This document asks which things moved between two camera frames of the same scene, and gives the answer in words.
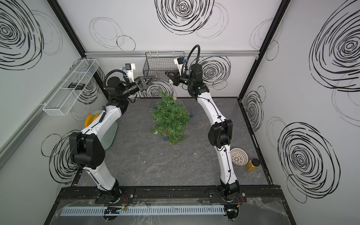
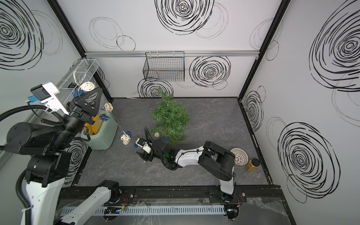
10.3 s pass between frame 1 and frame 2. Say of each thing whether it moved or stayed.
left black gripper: moved
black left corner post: stayed
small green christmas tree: stayed
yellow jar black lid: stayed
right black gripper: moved
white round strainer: stayed
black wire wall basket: stayed
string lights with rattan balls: moved
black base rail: stayed
